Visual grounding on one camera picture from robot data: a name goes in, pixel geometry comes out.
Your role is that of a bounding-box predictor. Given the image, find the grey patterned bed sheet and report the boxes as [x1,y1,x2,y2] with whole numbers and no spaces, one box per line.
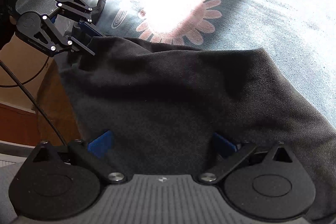
[84,0,335,124]

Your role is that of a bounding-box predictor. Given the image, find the black sweatpants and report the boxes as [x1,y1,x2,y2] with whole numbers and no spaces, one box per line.
[55,37,335,220]

